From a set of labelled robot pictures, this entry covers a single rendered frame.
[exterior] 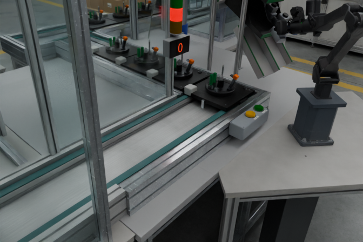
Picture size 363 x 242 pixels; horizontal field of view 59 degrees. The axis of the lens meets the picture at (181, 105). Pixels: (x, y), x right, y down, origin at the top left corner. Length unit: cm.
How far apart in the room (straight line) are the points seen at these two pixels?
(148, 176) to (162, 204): 11
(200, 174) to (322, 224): 132
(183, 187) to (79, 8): 72
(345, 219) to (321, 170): 117
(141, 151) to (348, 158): 81
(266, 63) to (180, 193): 89
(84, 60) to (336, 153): 110
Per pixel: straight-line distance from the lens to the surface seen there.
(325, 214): 245
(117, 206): 101
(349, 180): 134
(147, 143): 124
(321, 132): 144
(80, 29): 64
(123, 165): 115
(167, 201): 110
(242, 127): 129
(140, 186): 102
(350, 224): 246
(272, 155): 135
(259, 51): 174
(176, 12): 130
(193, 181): 117
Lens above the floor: 165
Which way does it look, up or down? 30 degrees down
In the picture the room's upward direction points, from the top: 2 degrees clockwise
